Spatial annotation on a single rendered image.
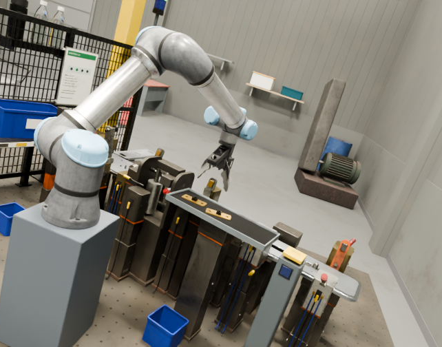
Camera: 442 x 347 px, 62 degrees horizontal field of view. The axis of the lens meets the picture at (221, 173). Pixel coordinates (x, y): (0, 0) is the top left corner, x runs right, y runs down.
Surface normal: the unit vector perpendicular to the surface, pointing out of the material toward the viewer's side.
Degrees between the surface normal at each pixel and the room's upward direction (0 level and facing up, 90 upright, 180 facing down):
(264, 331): 90
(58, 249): 90
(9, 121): 90
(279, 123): 90
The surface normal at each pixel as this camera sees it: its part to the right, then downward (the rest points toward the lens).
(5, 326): -0.22, 0.22
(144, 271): -0.46, 0.11
